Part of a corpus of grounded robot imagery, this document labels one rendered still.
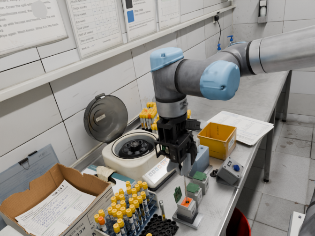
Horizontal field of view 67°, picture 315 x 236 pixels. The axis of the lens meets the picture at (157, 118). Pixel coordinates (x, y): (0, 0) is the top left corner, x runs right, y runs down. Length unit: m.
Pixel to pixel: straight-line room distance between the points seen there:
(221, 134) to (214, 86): 0.73
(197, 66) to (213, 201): 0.56
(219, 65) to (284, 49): 0.13
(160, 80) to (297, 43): 0.27
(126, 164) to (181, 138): 0.39
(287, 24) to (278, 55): 2.40
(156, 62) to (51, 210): 0.65
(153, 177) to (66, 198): 0.33
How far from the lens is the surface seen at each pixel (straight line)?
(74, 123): 1.11
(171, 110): 0.55
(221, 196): 0.93
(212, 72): 0.46
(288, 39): 0.53
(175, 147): 0.57
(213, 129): 1.18
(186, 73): 0.48
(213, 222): 0.85
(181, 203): 0.80
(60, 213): 0.93
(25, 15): 0.99
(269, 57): 0.53
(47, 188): 1.02
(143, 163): 0.93
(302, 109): 3.19
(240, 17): 3.00
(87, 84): 1.13
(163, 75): 0.51
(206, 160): 1.00
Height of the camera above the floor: 1.54
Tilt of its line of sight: 27 degrees down
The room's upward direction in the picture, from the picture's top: 9 degrees counter-clockwise
